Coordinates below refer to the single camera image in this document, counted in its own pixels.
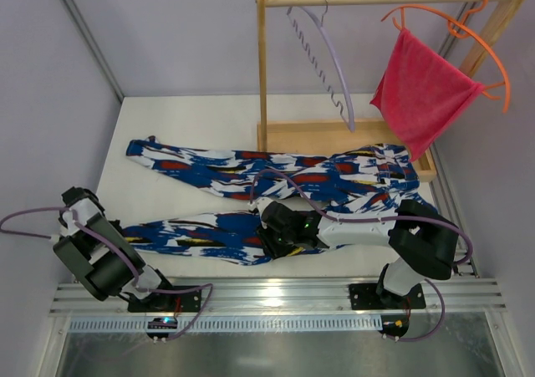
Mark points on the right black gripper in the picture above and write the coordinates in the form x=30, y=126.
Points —
x=270, y=241

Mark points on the blue patterned trousers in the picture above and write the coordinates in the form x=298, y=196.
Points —
x=364, y=181

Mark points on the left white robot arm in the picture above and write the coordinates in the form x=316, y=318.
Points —
x=94, y=250

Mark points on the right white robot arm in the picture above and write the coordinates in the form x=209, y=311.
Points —
x=424, y=242

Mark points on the lilac clothes hanger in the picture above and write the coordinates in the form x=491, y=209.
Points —
x=345, y=107

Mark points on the orange clothes hanger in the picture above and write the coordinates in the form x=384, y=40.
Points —
x=458, y=29

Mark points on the pink cloth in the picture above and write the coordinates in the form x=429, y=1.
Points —
x=421, y=94

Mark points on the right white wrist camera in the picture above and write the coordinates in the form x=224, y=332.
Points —
x=258, y=206

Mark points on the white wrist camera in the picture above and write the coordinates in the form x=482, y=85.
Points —
x=67, y=226
x=258, y=206

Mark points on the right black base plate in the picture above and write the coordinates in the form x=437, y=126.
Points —
x=364, y=296

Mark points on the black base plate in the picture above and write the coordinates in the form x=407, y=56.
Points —
x=184, y=298
x=364, y=296

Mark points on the slotted cable duct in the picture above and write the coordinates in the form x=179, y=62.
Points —
x=225, y=324

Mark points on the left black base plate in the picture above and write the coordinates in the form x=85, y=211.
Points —
x=184, y=298

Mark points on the aluminium mounting rail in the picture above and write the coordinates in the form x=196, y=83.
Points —
x=274, y=296

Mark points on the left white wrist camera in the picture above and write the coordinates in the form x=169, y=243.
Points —
x=67, y=226

